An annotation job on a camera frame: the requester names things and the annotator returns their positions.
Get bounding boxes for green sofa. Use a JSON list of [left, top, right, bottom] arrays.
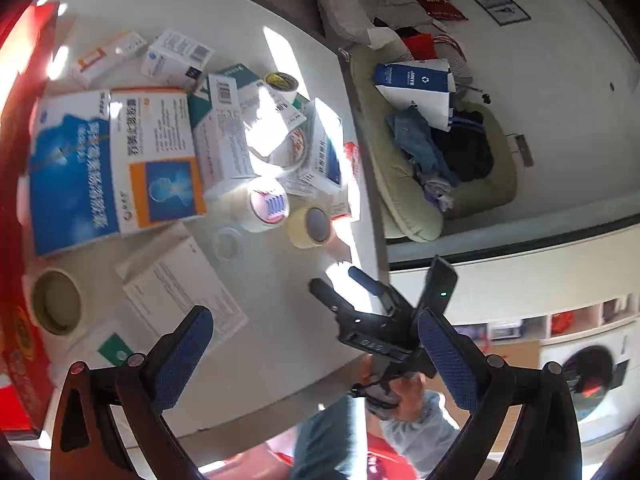
[[348, 46, 518, 241]]

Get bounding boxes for blue jeans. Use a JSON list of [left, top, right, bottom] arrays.
[[385, 107, 461, 188]]

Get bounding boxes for red pillow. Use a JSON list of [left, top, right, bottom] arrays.
[[410, 0, 468, 22]]

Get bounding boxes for dark clothing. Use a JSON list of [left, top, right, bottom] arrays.
[[430, 110, 496, 183]]

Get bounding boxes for small white orange medicine box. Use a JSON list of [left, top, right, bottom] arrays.
[[70, 30, 146, 88]]

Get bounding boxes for grey clothes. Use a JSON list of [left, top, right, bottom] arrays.
[[422, 175, 458, 211]]

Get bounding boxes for large beige tape roll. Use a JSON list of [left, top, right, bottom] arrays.
[[29, 267, 87, 336]]

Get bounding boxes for white shelf unit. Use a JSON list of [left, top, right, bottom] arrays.
[[452, 296, 640, 345]]

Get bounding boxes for white tape roll striped core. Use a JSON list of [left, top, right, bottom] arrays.
[[235, 176, 291, 233]]

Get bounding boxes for large blue white medicine box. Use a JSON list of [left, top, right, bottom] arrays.
[[30, 91, 123, 258]]

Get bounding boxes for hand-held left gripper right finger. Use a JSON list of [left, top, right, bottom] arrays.
[[416, 307, 583, 480]]

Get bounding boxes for red white medicine box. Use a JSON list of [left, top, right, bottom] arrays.
[[344, 141, 362, 181]]

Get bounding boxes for red cardboard box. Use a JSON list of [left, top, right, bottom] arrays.
[[0, 2, 76, 441]]

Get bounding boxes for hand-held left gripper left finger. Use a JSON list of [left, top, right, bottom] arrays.
[[50, 305, 216, 480]]

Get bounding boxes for white paper leaflet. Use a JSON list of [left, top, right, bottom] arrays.
[[277, 170, 346, 201]]

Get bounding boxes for yellow black tape roll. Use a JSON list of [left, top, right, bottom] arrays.
[[263, 71, 298, 96]]

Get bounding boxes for small teal white medicine box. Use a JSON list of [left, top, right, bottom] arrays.
[[205, 62, 265, 87]]

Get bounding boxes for red white striped bag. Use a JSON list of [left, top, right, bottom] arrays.
[[432, 35, 473, 86]]

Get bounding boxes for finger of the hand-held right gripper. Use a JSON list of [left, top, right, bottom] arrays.
[[309, 278, 359, 318], [348, 266, 412, 318]]

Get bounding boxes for framed wall photo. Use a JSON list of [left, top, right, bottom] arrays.
[[470, 0, 532, 27]]

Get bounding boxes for clear tape roll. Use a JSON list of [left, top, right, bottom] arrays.
[[212, 226, 244, 261]]

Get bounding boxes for person's right hand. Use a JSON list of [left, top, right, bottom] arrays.
[[382, 374, 427, 424]]

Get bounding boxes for red white flat packet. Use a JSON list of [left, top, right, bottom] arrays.
[[327, 195, 362, 223]]

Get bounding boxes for white appliance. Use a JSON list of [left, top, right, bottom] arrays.
[[537, 327, 633, 448]]

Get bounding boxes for person's right forearm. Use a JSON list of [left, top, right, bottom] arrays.
[[379, 391, 462, 480]]

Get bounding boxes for white green medicine box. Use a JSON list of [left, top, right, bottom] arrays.
[[65, 320, 138, 376]]

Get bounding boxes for red printed tape roll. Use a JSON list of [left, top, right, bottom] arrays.
[[265, 125, 313, 168]]

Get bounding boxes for plain white medicine box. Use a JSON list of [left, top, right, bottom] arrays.
[[237, 82, 307, 161]]

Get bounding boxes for white sofa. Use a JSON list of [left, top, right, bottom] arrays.
[[310, 0, 451, 51]]

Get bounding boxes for long white medicine box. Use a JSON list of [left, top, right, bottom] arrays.
[[114, 222, 249, 346]]

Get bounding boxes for blue white paper bag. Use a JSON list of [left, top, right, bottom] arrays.
[[372, 59, 458, 131]]

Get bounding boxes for wall socket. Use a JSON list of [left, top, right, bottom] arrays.
[[515, 134, 535, 167]]

